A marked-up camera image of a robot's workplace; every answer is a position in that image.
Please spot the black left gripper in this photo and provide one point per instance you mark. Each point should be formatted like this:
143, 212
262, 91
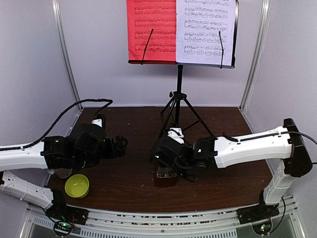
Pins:
111, 153

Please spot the red sheet music page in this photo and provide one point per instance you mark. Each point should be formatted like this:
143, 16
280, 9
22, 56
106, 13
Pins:
151, 26

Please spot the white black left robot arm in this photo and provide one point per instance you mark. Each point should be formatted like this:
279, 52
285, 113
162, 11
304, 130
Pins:
84, 149

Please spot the aluminium frame post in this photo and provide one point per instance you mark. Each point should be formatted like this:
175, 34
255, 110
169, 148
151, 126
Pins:
65, 55
259, 47

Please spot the brown wooden metronome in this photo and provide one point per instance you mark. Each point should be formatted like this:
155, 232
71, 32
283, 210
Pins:
164, 177

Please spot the right aluminium frame post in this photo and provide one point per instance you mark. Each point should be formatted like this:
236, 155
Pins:
259, 47

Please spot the patterned mug yellow inside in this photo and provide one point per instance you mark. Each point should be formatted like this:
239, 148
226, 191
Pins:
62, 173

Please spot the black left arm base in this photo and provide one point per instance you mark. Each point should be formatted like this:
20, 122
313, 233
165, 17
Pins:
68, 213

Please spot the lime green bowl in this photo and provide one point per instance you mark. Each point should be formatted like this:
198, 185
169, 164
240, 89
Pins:
77, 186

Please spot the black perforated music stand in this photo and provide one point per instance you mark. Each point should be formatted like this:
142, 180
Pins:
172, 108

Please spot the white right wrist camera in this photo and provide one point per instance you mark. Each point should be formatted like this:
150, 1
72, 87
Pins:
176, 134

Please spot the left aluminium frame post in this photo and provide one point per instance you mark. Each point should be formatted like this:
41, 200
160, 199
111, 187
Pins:
65, 55

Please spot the aluminium front rail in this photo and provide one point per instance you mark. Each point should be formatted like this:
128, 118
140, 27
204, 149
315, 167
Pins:
221, 223

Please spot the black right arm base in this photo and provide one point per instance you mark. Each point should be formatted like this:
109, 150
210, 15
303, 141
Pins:
257, 212

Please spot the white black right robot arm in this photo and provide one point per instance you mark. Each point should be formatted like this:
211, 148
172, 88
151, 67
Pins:
284, 142

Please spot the white sheet music page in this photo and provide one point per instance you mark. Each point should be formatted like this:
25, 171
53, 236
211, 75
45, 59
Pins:
206, 32

